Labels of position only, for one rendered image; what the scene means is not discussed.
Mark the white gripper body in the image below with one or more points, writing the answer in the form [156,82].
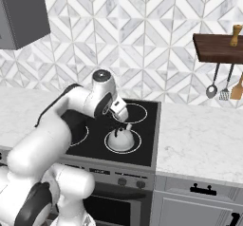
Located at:
[122,115]

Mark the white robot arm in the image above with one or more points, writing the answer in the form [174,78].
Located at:
[41,147]

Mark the black hob stove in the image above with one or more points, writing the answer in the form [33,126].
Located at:
[144,131]

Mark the grey stove knob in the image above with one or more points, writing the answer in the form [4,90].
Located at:
[122,181]
[140,184]

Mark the grey drawer front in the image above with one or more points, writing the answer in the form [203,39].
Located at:
[177,187]

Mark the grey metal ladle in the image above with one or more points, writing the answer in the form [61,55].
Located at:
[211,90]

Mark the oven door with dark window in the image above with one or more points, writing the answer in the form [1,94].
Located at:
[110,209]

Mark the grey slotted spatula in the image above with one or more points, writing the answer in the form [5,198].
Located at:
[225,93]

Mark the grey cupboard door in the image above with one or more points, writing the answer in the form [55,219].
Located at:
[186,212]

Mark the wooden spatula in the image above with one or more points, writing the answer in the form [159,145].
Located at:
[237,90]

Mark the wooden pepper mill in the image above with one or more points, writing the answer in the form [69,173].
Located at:
[235,36]

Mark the grey range hood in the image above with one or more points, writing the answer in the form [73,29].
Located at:
[22,14]

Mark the dark wooden wall shelf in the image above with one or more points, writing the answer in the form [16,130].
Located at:
[218,51]

